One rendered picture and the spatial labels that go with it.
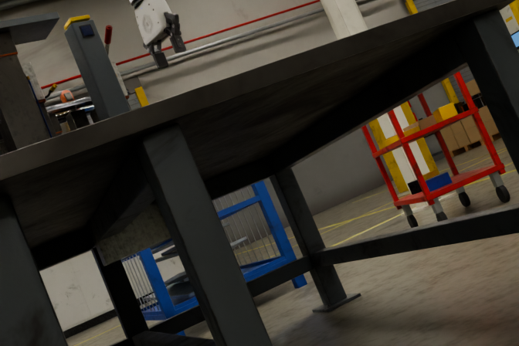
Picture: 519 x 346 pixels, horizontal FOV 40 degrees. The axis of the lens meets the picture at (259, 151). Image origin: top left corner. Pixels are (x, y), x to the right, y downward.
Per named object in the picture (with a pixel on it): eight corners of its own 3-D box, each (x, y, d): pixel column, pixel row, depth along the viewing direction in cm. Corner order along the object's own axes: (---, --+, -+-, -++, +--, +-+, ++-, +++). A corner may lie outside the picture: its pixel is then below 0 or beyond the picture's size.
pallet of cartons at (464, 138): (511, 132, 1555) (496, 101, 1562) (484, 144, 1523) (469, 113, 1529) (476, 146, 1664) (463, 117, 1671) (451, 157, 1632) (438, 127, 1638)
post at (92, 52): (144, 169, 204) (86, 30, 208) (154, 161, 198) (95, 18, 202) (120, 177, 200) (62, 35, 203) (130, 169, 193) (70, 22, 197)
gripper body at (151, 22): (125, 8, 181) (141, 49, 180) (142, -12, 173) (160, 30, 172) (149, 5, 186) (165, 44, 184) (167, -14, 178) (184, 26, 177)
